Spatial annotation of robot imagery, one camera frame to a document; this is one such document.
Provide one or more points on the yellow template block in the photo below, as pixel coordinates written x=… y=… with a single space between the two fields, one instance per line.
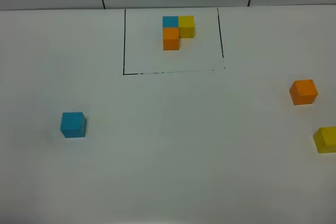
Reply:
x=186 y=26

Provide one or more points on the blue template block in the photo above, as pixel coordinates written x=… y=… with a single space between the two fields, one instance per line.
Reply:
x=170 y=22

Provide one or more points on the orange template block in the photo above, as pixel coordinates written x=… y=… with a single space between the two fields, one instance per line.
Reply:
x=171 y=40

